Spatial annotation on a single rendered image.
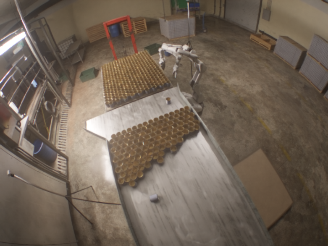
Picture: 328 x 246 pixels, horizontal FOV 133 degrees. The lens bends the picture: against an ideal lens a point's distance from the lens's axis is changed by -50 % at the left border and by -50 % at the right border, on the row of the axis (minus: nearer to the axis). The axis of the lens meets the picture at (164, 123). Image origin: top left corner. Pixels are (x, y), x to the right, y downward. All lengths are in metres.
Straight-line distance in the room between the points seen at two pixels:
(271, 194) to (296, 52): 6.13
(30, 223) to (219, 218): 2.40
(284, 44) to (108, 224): 8.74
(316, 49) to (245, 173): 6.00
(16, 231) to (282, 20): 11.44
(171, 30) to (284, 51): 5.48
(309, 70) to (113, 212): 8.22
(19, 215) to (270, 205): 3.86
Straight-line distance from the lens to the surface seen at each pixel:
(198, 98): 3.08
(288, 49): 7.67
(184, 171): 1.50
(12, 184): 2.40
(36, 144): 4.11
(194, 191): 1.47
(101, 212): 2.90
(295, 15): 9.31
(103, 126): 2.04
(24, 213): 2.43
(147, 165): 1.56
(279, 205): 3.05
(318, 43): 7.18
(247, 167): 2.79
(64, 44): 9.70
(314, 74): 7.37
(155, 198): 1.41
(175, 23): 6.99
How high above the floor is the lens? 2.53
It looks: 54 degrees down
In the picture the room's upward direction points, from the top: 10 degrees counter-clockwise
